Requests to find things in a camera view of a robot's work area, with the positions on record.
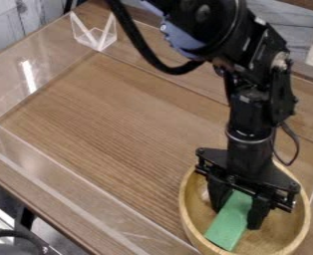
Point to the clear acrylic corner bracket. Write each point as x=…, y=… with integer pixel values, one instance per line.
x=95, y=38

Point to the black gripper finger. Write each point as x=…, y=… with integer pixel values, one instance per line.
x=219, y=192
x=258, y=212

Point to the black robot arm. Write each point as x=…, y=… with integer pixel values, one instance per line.
x=220, y=32

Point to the brown wooden bowl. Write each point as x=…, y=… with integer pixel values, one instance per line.
x=278, y=238

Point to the green rectangular block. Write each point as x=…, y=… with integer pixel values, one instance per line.
x=230, y=222

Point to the clear acrylic enclosure wall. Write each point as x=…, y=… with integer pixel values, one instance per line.
x=99, y=132

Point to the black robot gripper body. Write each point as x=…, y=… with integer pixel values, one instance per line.
x=268, y=182

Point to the black table leg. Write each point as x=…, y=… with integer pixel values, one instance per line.
x=24, y=219

